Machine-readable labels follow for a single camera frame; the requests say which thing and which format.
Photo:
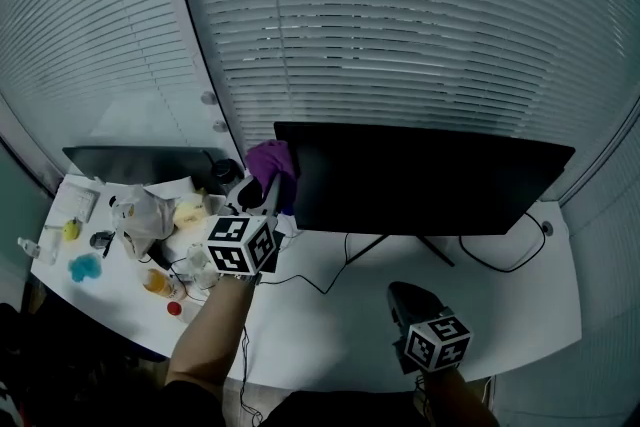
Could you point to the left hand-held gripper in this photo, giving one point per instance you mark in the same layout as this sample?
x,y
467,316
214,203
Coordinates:
x,y
235,245

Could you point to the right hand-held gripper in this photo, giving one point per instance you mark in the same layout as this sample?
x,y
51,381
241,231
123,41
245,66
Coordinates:
x,y
437,345

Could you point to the purple cloth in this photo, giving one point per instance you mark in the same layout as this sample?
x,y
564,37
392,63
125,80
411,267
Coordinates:
x,y
270,157

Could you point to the black computer monitor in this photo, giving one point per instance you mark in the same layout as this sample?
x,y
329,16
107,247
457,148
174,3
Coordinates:
x,y
425,180

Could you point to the person's left forearm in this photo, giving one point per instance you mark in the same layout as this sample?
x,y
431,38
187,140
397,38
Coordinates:
x,y
215,330

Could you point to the person's right forearm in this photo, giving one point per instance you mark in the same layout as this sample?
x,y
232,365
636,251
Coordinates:
x,y
455,400

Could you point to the dark grey monitor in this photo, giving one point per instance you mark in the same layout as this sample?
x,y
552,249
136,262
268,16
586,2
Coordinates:
x,y
140,162

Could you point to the black-lidded clear jar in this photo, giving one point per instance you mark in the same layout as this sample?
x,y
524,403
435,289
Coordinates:
x,y
225,170

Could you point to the pale yellow round package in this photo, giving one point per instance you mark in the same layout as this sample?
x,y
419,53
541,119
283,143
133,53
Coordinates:
x,y
187,212

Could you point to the round grey knob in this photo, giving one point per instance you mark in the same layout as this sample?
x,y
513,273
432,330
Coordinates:
x,y
220,125
207,97

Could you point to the white paper sheet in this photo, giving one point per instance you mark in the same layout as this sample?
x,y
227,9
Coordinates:
x,y
170,187

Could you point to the clear plastic cup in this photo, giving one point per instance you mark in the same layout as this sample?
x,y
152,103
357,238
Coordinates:
x,y
200,260

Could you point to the crumpled clear plastic bag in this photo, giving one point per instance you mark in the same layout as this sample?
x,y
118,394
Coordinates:
x,y
145,215

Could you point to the orange drink bottle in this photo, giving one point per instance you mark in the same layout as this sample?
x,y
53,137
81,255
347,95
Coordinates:
x,y
157,281

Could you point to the person's black clothing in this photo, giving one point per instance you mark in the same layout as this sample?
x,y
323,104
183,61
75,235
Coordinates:
x,y
325,410

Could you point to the red-capped clear bottle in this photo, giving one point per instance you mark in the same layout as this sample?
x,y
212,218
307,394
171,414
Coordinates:
x,y
173,308

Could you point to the round grey desk grommet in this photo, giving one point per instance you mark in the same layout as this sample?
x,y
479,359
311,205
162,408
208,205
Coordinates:
x,y
547,228

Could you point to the small black device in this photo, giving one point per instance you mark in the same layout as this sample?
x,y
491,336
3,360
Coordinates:
x,y
101,240

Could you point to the white keyboard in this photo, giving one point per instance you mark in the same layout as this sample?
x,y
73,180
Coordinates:
x,y
77,200

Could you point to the small yellow toy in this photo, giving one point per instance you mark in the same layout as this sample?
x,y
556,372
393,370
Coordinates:
x,y
71,230

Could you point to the grey window blind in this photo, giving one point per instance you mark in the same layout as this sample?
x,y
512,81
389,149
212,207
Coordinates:
x,y
75,15
615,265
400,15

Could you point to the clear plastic tube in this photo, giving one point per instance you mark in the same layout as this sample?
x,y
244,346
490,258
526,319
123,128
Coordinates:
x,y
52,250

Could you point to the small clear bottle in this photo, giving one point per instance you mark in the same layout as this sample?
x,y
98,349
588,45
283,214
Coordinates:
x,y
29,247

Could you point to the black office chair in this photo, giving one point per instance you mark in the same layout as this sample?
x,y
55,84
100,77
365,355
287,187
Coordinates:
x,y
75,365

